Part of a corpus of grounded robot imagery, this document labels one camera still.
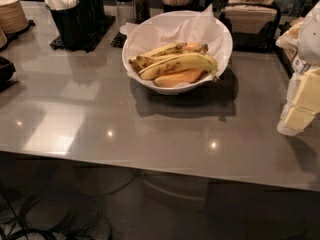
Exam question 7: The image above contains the black condiment rack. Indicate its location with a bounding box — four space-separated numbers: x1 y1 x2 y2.
275 17 304 77

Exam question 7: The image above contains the upper yellow banana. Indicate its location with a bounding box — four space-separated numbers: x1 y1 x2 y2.
143 42 186 57

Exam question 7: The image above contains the orange banana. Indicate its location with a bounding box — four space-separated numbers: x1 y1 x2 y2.
154 68 204 88
182 42 208 54

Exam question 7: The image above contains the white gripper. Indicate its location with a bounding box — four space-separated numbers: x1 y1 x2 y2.
277 2 320 136

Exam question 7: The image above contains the white paper liner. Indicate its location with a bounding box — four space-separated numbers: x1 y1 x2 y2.
124 3 232 85

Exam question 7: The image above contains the front black utensil cup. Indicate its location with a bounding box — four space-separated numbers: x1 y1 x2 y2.
47 2 83 50

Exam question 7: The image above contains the small middle banana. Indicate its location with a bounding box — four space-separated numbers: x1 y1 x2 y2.
129 55 171 73

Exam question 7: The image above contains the orange lower banana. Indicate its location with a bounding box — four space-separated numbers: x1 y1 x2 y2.
154 68 204 88

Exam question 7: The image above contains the rear black utensil cup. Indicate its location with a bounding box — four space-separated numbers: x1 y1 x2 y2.
78 0 105 29

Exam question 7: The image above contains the white bowl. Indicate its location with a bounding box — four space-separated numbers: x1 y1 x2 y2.
121 10 234 96

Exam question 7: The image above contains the salt shaker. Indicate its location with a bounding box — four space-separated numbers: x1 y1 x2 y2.
115 0 134 35

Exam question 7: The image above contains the back orange banana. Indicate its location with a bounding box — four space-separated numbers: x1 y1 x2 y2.
182 42 208 54

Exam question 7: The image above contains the black object left edge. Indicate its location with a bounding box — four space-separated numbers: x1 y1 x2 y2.
0 56 16 82

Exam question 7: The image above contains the pepper shaker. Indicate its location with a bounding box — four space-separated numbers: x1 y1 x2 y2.
133 0 150 24

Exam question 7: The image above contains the large front yellow banana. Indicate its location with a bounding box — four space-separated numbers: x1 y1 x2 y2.
139 53 218 80

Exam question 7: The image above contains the brown napkin dispenser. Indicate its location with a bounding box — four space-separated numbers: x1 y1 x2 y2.
220 0 281 51

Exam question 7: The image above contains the black utensil cup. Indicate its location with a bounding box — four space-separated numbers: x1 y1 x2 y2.
78 0 105 29
47 2 83 50

